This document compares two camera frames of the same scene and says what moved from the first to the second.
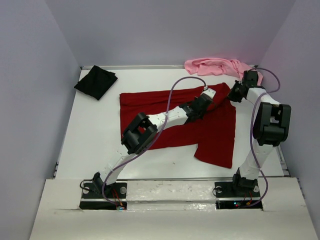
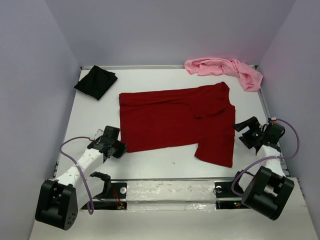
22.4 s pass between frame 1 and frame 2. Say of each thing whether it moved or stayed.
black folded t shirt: stayed
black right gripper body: moved
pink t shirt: stayed
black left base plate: stayed
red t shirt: stayed
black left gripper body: moved
